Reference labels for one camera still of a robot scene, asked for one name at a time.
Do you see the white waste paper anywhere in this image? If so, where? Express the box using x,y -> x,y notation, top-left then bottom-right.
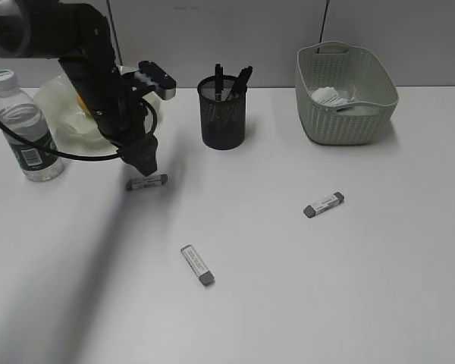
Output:
311,84 -> 356,109

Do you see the yellow mango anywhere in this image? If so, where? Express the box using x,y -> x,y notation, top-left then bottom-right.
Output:
77,94 -> 91,116

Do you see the black wall cable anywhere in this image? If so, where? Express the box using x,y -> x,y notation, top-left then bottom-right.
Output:
316,0 -> 331,55
106,0 -> 124,67

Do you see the clear water bottle green label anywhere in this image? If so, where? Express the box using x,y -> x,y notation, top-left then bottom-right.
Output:
0,69 -> 66,183

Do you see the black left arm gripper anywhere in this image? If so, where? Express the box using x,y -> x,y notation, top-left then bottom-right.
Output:
58,52 -> 158,177

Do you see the pale green wavy plate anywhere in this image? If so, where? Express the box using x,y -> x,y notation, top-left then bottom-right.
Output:
33,64 -> 164,151

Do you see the thin black pen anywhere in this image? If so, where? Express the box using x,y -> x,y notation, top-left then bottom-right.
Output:
215,64 -> 224,102

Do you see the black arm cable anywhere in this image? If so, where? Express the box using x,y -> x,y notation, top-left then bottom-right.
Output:
0,100 -> 157,162

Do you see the grey eraser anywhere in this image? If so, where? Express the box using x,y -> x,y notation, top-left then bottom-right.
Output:
180,245 -> 215,287
303,192 -> 345,218
125,174 -> 168,191

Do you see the black wall cable right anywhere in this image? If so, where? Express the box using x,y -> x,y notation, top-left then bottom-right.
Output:
316,0 -> 331,55

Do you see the black marker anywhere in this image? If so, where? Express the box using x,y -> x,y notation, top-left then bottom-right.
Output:
231,64 -> 254,100
227,67 -> 249,102

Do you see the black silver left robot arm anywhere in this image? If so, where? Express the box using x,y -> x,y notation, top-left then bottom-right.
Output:
0,1 -> 158,176

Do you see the pale green woven basket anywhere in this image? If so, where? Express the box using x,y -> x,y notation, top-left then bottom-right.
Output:
295,41 -> 399,146

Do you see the black mesh pen holder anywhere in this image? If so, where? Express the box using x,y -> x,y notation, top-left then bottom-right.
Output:
197,75 -> 247,150

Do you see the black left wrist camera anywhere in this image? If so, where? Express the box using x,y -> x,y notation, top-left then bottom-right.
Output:
134,61 -> 177,101

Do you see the black wall cable left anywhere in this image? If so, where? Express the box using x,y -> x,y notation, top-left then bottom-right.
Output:
106,0 -> 124,67

